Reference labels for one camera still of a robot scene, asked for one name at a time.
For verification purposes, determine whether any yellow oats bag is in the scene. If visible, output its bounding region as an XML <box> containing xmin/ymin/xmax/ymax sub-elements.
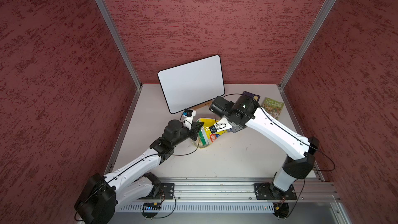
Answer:
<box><xmin>196</xmin><ymin>118</ymin><xmax>232</xmax><ymax>148</ymax></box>

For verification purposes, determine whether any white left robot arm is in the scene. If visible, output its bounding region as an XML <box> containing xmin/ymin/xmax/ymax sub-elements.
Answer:
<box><xmin>74</xmin><ymin>120</ymin><xmax>204</xmax><ymax>224</ymax></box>

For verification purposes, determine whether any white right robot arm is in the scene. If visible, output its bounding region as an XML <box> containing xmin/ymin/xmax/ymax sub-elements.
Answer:
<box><xmin>209</xmin><ymin>94</ymin><xmax>319</xmax><ymax>199</ymax></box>

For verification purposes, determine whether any wooden board stand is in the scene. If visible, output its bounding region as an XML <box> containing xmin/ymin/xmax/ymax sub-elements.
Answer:
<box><xmin>193</xmin><ymin>101</ymin><xmax>212</xmax><ymax>111</ymax></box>

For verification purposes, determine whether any dark blue book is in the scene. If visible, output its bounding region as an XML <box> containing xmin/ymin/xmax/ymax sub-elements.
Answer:
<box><xmin>243</xmin><ymin>91</ymin><xmax>261</xmax><ymax>102</ymax></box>

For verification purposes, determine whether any green illustrated book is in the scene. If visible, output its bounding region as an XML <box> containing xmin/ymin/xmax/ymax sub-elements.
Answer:
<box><xmin>262</xmin><ymin>97</ymin><xmax>285</xmax><ymax>120</ymax></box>

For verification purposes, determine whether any small circuit board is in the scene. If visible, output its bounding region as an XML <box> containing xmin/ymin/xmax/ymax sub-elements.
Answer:
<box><xmin>142</xmin><ymin>202</ymin><xmax>162</xmax><ymax>212</ymax></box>

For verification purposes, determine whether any perforated vent strip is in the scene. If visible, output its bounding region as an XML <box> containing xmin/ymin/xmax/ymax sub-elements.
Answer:
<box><xmin>119</xmin><ymin>202</ymin><xmax>274</xmax><ymax>214</ymax></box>

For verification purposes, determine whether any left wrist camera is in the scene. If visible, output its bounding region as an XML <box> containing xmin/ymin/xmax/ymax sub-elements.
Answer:
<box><xmin>182</xmin><ymin>109</ymin><xmax>196</xmax><ymax>130</ymax></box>

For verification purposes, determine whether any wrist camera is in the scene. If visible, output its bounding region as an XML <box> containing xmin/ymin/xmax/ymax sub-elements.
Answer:
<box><xmin>209</xmin><ymin>121</ymin><xmax>232</xmax><ymax>134</ymax></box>
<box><xmin>182</xmin><ymin>109</ymin><xmax>196</xmax><ymax>130</ymax></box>

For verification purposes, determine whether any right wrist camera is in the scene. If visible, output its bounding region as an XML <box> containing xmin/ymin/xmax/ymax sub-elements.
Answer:
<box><xmin>209</xmin><ymin>121</ymin><xmax>232</xmax><ymax>134</ymax></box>

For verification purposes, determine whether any white board black frame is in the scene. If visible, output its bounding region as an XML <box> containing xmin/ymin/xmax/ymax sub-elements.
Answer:
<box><xmin>158</xmin><ymin>55</ymin><xmax>225</xmax><ymax>114</ymax></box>

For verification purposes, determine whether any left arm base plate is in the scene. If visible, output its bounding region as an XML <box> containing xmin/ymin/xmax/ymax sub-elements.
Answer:
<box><xmin>148</xmin><ymin>183</ymin><xmax>175</xmax><ymax>200</ymax></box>

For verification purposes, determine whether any aluminium frame rail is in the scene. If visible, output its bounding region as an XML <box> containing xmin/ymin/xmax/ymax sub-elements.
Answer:
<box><xmin>160</xmin><ymin>177</ymin><xmax>342</xmax><ymax>203</ymax></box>

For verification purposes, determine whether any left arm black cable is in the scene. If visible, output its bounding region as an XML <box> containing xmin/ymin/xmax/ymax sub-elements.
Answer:
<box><xmin>73</xmin><ymin>111</ymin><xmax>203</xmax><ymax>222</ymax></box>

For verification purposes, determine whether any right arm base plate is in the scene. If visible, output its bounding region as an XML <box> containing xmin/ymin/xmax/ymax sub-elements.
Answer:
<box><xmin>254</xmin><ymin>183</ymin><xmax>297</xmax><ymax>201</ymax></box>

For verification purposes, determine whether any left corner aluminium post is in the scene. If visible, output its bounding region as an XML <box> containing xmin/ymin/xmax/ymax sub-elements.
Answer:
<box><xmin>95</xmin><ymin>0</ymin><xmax>142</xmax><ymax>90</ymax></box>

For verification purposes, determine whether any corner aluminium post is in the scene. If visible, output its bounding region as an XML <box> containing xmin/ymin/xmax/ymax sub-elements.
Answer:
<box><xmin>278</xmin><ymin>0</ymin><xmax>337</xmax><ymax>92</ymax></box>
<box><xmin>95</xmin><ymin>0</ymin><xmax>142</xmax><ymax>90</ymax></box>

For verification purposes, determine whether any right corner aluminium post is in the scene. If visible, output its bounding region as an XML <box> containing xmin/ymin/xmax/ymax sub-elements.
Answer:
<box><xmin>278</xmin><ymin>0</ymin><xmax>337</xmax><ymax>92</ymax></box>

